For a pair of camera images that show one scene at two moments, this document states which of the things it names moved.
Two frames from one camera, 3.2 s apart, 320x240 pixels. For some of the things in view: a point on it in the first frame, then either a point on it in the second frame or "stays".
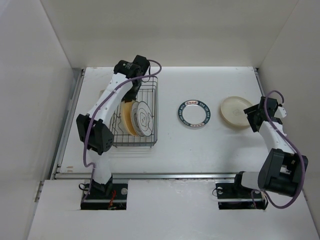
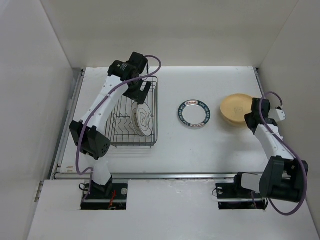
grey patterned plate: (134, 118) stays
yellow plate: (126, 108) -> (234, 107)
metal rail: (81, 175) stays
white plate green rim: (194, 113) stays
